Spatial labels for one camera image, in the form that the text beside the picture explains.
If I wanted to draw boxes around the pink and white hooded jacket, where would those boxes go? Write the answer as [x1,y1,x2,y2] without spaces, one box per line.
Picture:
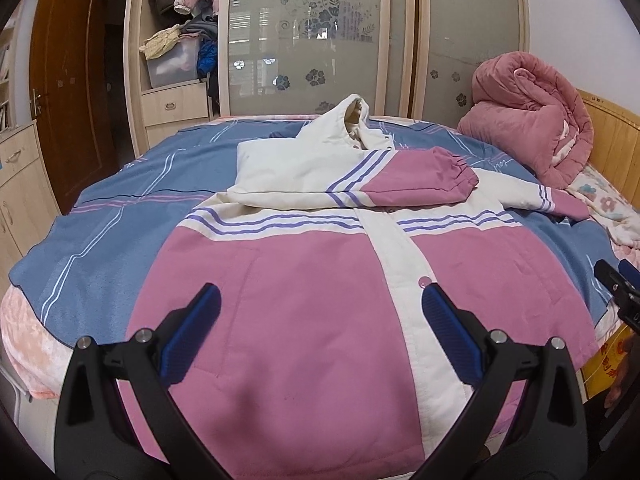
[129,96,597,479]

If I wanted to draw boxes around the floral white blanket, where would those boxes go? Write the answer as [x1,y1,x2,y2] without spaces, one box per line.
[567,165,640,269]

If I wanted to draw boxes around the peach fuzzy mattress cover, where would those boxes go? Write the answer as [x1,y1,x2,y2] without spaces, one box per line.
[1,285,73,400]

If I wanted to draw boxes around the wooden bed headboard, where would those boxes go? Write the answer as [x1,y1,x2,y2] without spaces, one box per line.
[579,90,640,208]

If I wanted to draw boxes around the rolled pink quilt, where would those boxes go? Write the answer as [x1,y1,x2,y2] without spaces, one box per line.
[458,51,594,188]

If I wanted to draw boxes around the light wood side cabinet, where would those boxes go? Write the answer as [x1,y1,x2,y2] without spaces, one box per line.
[0,120,60,295]

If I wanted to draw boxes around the light wood sliding wardrobe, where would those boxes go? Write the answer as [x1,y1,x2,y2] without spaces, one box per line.
[124,0,529,154]

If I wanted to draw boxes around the brown wooden door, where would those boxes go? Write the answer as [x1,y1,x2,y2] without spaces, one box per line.
[29,0,134,214]

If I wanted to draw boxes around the translucent plastic storage box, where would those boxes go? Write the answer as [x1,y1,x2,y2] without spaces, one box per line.
[146,37,200,88]

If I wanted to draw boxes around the blue garment in wardrobe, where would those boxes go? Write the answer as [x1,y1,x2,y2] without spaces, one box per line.
[196,37,218,79]

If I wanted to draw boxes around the yellow cloth on box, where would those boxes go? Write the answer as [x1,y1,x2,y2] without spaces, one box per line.
[139,24,181,61]

